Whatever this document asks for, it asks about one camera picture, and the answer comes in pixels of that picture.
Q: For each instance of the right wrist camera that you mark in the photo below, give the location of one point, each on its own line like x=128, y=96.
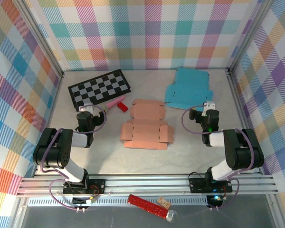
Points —
x=210, y=105

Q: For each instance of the pink paper box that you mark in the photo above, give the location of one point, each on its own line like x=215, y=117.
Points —
x=145, y=130

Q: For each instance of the black controller board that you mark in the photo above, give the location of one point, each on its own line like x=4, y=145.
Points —
x=215, y=199
x=82, y=201

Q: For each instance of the red glitter toy microphone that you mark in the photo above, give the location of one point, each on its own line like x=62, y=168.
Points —
x=147, y=205

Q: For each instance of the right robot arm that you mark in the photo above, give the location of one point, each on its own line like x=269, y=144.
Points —
x=242, y=152

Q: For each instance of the black grey chessboard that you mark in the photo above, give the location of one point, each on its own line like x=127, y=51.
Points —
x=97, y=89

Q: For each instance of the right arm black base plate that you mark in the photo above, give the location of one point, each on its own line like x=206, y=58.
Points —
x=197, y=185

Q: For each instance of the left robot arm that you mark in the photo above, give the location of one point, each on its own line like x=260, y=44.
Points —
x=52, y=154

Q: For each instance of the pink toy microphone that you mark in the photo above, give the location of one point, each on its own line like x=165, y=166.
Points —
x=115, y=103

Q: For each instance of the aluminium mounting rail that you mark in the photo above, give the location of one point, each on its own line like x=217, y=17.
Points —
x=145, y=185

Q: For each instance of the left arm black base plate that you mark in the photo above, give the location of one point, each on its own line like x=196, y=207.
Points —
x=97, y=186

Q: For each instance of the red block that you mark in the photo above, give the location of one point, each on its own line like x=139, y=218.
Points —
x=122, y=107

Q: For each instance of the aluminium side rail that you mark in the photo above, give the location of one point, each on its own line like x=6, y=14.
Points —
x=242, y=118

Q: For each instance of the blue paper box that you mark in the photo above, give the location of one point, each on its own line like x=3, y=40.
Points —
x=190, y=88

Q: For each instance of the aluminium frame post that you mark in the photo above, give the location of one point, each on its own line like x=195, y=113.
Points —
x=38, y=38
x=249, y=33

